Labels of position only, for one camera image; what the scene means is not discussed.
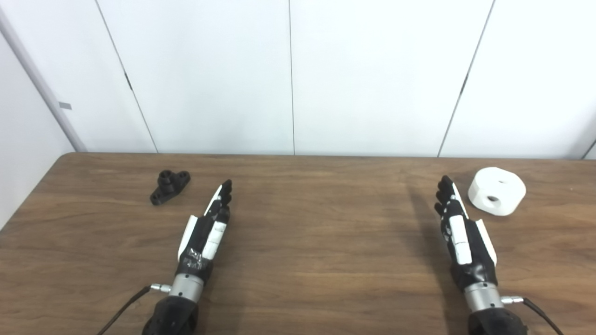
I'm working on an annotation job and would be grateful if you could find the gray wall corner trim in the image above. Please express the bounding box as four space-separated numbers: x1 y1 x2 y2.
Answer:
0 6 88 153

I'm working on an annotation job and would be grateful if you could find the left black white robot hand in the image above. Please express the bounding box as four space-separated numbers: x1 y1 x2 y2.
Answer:
175 180 233 282

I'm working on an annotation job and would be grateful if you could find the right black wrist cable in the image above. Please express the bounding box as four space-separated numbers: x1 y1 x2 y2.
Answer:
501 295 565 335

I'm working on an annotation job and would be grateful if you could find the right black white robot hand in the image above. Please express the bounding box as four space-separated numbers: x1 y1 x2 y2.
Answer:
434 175 498 292

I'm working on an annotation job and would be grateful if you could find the black plastic holder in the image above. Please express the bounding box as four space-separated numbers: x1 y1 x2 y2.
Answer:
149 170 191 206

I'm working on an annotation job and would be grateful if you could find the round white plastic piece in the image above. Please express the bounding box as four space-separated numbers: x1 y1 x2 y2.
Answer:
468 167 527 217

